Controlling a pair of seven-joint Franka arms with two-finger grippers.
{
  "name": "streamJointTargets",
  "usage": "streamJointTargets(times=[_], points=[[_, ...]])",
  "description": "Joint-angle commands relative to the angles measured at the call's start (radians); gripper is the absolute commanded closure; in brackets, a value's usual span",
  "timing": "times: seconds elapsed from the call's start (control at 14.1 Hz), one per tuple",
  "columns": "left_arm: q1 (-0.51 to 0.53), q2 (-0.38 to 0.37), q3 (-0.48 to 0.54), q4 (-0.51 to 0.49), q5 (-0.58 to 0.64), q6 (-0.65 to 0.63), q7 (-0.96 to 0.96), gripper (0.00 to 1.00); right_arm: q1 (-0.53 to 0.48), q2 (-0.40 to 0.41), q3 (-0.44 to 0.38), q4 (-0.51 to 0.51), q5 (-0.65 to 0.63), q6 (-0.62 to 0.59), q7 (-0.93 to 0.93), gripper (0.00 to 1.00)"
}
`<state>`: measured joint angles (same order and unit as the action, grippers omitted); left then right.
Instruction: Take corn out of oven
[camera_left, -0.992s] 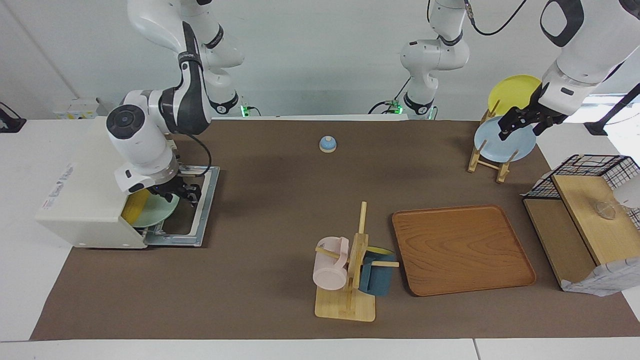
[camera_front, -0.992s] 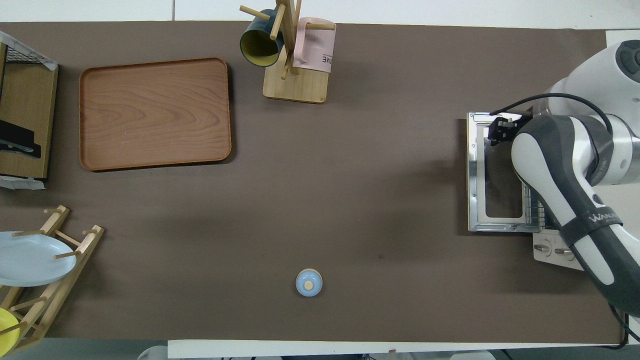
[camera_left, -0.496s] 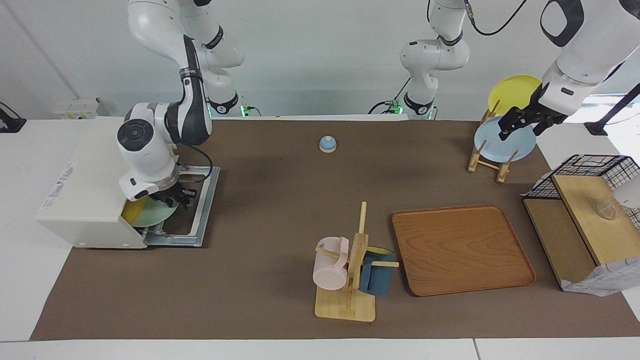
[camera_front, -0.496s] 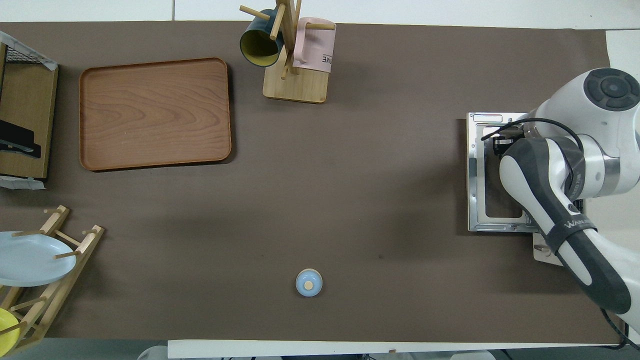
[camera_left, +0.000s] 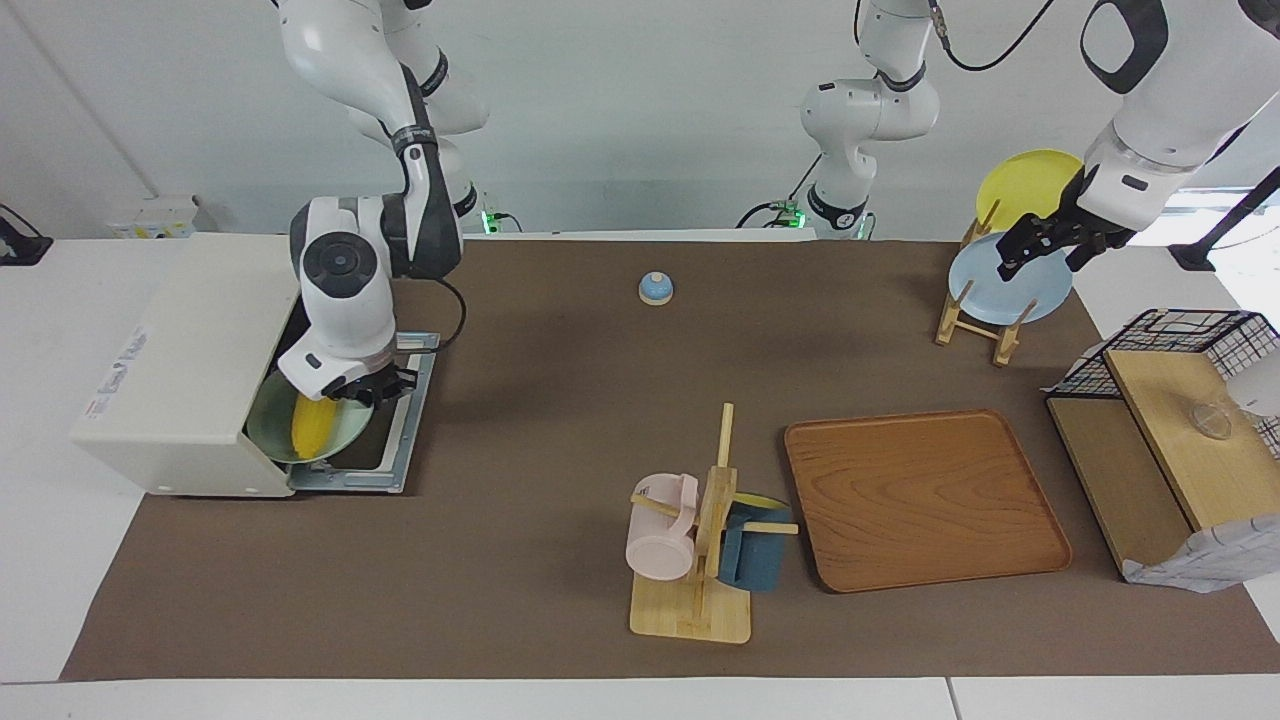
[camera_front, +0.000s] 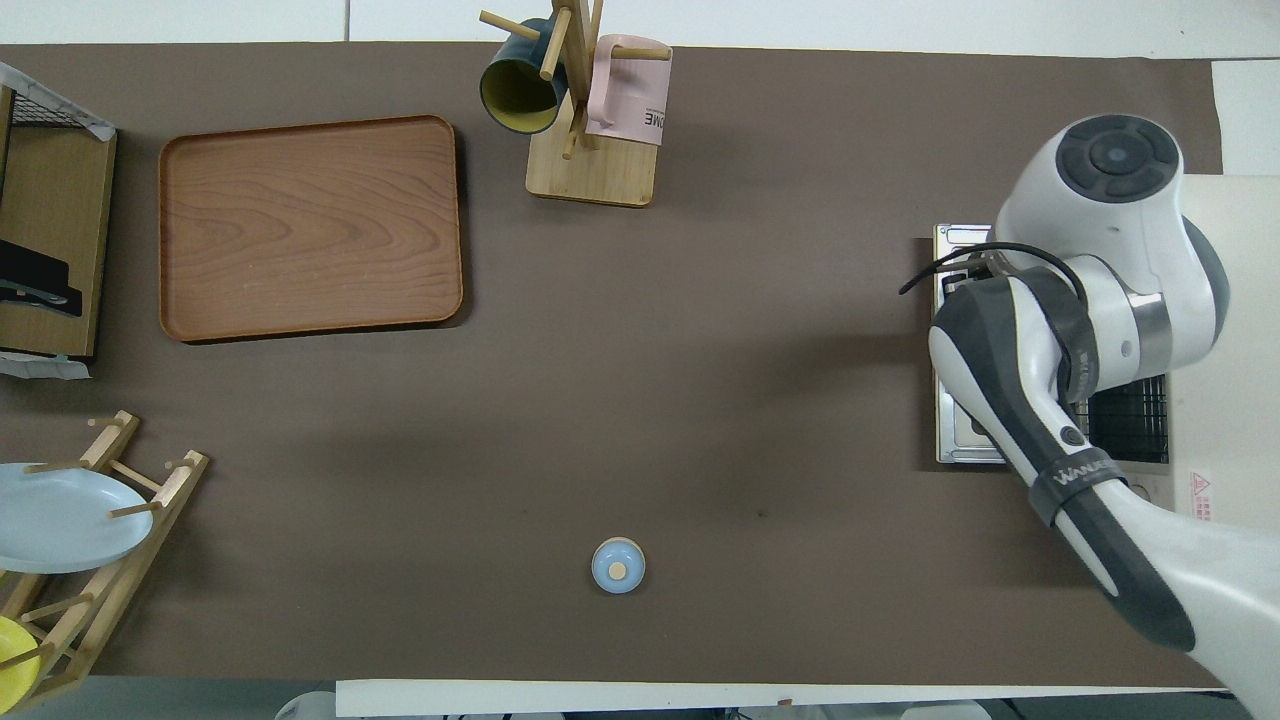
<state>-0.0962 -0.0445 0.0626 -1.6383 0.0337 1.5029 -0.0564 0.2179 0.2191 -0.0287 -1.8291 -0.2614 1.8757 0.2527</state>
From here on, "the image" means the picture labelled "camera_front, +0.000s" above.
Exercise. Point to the white paper sheet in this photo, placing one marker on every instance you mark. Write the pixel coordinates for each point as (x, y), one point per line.
(40, 366)

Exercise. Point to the pink mug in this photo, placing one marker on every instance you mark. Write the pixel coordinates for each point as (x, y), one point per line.
(630, 100)

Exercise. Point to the light blue plate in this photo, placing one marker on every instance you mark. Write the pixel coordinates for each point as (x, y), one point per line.
(60, 520)

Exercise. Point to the dark green mug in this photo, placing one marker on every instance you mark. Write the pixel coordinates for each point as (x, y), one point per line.
(515, 90)

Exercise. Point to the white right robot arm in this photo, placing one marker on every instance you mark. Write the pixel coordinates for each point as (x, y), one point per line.
(1120, 230)

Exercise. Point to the wooden shelf cabinet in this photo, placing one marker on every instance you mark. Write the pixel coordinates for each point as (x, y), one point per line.
(60, 200)

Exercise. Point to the white toaster oven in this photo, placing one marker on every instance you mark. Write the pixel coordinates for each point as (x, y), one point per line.
(1240, 400)

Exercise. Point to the yellow plate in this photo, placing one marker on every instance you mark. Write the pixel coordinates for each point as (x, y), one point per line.
(12, 665)

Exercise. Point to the white round object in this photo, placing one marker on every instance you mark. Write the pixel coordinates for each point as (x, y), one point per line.
(305, 706)

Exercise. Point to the wooden mug tree stand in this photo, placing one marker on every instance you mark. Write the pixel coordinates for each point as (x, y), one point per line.
(590, 175)

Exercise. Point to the brown table mat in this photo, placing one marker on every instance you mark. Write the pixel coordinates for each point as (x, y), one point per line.
(700, 350)

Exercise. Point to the wooden dish rack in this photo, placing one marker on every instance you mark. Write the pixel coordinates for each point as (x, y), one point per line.
(110, 590)

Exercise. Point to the brown wooden tray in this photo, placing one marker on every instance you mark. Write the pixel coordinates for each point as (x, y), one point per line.
(300, 230)

